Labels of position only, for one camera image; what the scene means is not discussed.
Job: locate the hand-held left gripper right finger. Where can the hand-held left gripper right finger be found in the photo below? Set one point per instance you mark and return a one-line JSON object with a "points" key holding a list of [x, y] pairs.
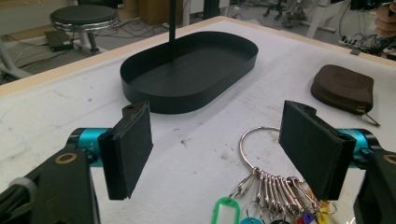
{"points": [[314, 155]]}

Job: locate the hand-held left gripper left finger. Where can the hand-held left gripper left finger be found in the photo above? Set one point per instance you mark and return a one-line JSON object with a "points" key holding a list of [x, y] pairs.
{"points": [[127, 149]]}

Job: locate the brown zip pouch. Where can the brown zip pouch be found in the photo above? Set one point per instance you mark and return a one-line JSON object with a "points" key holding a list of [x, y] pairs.
{"points": [[342, 84]]}

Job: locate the black oval tray with pole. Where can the black oval tray with pole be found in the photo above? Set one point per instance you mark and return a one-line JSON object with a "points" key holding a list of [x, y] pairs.
{"points": [[186, 77]]}

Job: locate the white power strip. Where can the white power strip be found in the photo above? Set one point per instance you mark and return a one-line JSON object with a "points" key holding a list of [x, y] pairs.
{"points": [[348, 40]]}

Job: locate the black flat box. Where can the black flat box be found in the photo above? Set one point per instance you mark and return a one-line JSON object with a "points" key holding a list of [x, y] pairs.
{"points": [[58, 40]]}

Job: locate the white desk leg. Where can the white desk leg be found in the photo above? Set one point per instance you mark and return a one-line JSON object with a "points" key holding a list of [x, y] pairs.
{"points": [[320, 15]]}

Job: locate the black round stool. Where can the black round stool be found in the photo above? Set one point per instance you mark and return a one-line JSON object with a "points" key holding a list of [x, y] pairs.
{"points": [[84, 15]]}

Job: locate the brown cardboard box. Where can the brown cardboard box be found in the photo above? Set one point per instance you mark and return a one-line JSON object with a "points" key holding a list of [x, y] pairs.
{"points": [[155, 11]]}

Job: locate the grey curved tube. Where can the grey curved tube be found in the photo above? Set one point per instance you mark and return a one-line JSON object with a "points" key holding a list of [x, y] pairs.
{"points": [[9, 67]]}

